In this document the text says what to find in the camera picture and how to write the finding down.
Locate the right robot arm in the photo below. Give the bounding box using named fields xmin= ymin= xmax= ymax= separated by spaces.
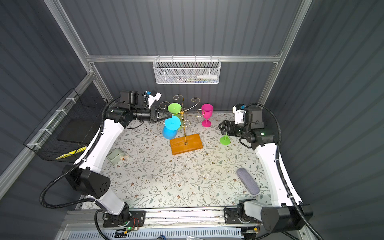
xmin=219 ymin=104 xmax=313 ymax=235

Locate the pink wine glass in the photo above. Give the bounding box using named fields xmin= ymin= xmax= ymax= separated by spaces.
xmin=201 ymin=104 xmax=214 ymax=128

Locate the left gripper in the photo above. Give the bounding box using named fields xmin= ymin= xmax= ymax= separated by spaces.
xmin=131 ymin=107 xmax=172 ymax=124

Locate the purple oblong case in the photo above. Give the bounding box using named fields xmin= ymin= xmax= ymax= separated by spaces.
xmin=236 ymin=168 xmax=260 ymax=195

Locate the black wire basket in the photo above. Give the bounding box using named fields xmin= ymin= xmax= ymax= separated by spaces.
xmin=24 ymin=88 xmax=107 ymax=163

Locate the white wire mesh basket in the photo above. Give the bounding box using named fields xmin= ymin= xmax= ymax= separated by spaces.
xmin=153 ymin=57 xmax=222 ymax=85

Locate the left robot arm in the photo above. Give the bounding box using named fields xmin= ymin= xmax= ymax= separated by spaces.
xmin=66 ymin=91 xmax=171 ymax=226

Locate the green wine glass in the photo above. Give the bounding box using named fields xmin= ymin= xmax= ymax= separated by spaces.
xmin=220 ymin=135 xmax=231 ymax=146
xmin=168 ymin=103 xmax=182 ymax=120

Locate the floral table mat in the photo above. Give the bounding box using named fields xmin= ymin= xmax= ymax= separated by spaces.
xmin=101 ymin=112 xmax=271 ymax=209

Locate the gold wire glass rack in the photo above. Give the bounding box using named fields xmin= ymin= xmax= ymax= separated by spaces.
xmin=160 ymin=95 xmax=203 ymax=155

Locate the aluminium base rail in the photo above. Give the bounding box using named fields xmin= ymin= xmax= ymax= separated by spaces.
xmin=58 ymin=206 xmax=266 ymax=236

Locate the blue wine glass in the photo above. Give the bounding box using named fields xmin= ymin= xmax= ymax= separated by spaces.
xmin=162 ymin=116 xmax=181 ymax=140

